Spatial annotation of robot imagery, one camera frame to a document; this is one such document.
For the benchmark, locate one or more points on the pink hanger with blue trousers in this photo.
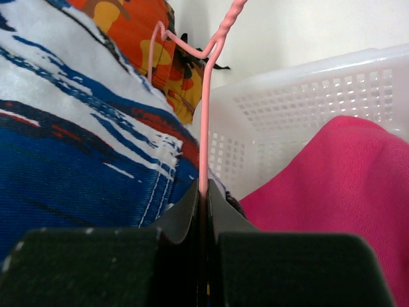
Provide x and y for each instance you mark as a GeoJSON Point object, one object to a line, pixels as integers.
{"type": "Point", "coordinates": [212, 51]}

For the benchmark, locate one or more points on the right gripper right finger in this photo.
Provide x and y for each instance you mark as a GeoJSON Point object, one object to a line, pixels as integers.
{"type": "Point", "coordinates": [248, 267]}

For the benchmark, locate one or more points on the white plastic basket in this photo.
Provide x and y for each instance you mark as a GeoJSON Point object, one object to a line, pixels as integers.
{"type": "Point", "coordinates": [258, 125]}

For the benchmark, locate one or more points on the pink trousers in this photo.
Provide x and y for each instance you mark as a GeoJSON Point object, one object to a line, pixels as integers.
{"type": "Point", "coordinates": [351, 177]}

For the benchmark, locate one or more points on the orange brown camouflage trousers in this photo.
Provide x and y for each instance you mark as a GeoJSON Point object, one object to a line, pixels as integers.
{"type": "Point", "coordinates": [130, 24]}

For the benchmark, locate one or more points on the blue white patterned trousers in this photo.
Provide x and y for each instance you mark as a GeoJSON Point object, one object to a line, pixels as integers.
{"type": "Point", "coordinates": [86, 140]}

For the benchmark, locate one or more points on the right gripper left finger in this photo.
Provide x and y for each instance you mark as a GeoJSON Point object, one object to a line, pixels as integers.
{"type": "Point", "coordinates": [151, 266]}

